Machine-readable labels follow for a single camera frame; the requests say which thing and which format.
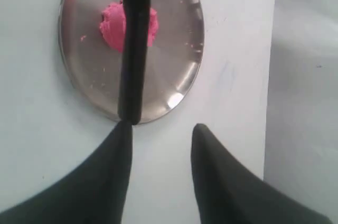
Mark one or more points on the round stainless steel plate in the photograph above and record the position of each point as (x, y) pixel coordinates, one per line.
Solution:
(172, 63)

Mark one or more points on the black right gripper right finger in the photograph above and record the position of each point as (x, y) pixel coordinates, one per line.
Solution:
(227, 192)

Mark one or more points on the pink dough lump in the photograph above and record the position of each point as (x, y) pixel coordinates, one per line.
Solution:
(113, 26)

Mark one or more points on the white backdrop curtain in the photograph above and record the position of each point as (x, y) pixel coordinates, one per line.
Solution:
(301, 127)

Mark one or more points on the black kitchen knife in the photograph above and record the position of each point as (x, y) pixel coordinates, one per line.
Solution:
(137, 14)

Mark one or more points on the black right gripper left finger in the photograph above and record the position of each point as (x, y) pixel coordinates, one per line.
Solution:
(95, 192)

